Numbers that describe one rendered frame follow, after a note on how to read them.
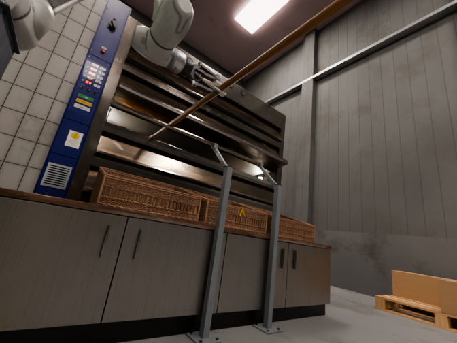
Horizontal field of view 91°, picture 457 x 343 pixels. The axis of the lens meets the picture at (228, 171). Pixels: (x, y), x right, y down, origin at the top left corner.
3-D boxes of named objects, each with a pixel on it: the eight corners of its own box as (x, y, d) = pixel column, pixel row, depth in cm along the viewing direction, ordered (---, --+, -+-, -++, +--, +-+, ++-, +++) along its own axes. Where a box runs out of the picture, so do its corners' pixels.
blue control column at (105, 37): (26, 255, 262) (85, 97, 322) (43, 256, 271) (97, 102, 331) (-16, 314, 110) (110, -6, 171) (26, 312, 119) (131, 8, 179)
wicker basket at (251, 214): (171, 221, 174) (177, 186, 182) (228, 231, 205) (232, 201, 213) (203, 223, 136) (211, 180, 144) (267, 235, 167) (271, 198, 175)
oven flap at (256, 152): (118, 86, 153) (111, 102, 167) (288, 164, 251) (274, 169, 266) (120, 83, 154) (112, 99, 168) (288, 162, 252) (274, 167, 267)
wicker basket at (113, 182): (85, 207, 143) (98, 165, 150) (168, 220, 173) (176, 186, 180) (93, 204, 104) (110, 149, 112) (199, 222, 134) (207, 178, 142)
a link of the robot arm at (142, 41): (162, 74, 96) (175, 56, 86) (124, 52, 87) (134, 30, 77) (166, 54, 99) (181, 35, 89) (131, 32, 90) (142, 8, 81)
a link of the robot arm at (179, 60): (163, 71, 96) (175, 79, 99) (172, 60, 89) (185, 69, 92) (168, 54, 98) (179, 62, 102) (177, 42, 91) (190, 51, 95)
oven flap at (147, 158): (94, 155, 151) (101, 133, 162) (274, 206, 249) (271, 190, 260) (96, 152, 148) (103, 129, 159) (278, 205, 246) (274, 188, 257)
